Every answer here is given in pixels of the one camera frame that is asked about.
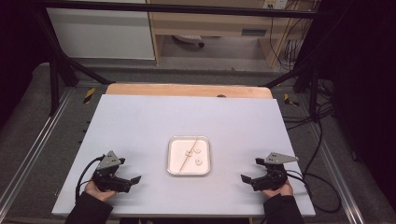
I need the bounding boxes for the wooden table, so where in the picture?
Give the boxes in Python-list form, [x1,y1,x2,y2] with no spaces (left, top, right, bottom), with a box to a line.
[105,82,275,100]

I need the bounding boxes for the black metal frame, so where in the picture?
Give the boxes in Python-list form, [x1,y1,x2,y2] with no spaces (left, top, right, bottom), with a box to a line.
[30,0,354,118]

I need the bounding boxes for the hanging black desk cables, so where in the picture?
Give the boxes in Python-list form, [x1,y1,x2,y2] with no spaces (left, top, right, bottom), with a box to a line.
[268,0,314,72]

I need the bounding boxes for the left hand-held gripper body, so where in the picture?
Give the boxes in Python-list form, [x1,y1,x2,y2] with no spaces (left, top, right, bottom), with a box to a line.
[92,150,132,193]

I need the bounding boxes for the light wooden desk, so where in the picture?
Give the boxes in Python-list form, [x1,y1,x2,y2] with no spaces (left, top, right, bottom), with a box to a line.
[146,0,316,68]

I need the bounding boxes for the yellow black striped tape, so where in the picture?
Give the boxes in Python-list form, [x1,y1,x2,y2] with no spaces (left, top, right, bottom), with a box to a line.
[82,87,96,105]
[283,92,301,107]

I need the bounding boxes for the person's right hand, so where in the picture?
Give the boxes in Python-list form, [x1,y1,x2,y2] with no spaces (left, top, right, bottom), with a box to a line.
[261,182,294,200]

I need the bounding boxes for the large white board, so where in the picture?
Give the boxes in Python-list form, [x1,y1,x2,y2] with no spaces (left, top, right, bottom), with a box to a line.
[51,94,317,218]

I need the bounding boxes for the black floor cables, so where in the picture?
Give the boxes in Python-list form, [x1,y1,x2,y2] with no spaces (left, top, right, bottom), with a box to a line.
[280,78,335,132]

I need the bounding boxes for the hand-held gripper cable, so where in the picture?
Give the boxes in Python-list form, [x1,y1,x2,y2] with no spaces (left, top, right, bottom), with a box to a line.
[75,154,106,205]
[284,169,343,215]

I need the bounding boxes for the person's left hand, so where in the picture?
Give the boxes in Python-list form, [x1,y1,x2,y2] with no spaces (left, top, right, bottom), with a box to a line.
[84,179,118,202]

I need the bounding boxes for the white power strip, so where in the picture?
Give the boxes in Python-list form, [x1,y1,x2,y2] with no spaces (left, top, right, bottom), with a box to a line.
[262,0,290,10]

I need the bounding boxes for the square metal tray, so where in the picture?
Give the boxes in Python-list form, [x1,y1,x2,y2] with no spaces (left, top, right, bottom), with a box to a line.
[166,135,212,177]

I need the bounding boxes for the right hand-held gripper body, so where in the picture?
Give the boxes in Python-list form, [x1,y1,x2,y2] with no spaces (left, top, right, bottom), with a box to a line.
[250,151,300,192]

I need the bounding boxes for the aluminium floor rail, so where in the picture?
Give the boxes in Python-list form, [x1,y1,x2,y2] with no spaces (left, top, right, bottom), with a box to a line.
[307,122,366,224]
[0,88,77,213]

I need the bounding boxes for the white chair base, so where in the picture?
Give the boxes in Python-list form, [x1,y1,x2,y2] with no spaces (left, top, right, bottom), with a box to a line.
[172,34,206,49]

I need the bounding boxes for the right hand-held gripper cable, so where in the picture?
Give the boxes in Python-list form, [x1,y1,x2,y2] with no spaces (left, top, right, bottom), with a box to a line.
[284,169,343,215]

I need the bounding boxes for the white cabinet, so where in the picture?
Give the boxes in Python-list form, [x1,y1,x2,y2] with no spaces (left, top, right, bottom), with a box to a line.
[46,0,156,61]

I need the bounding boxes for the left hand-held gripper cable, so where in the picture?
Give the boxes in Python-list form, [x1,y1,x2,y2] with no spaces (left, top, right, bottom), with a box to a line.
[75,154,106,205]

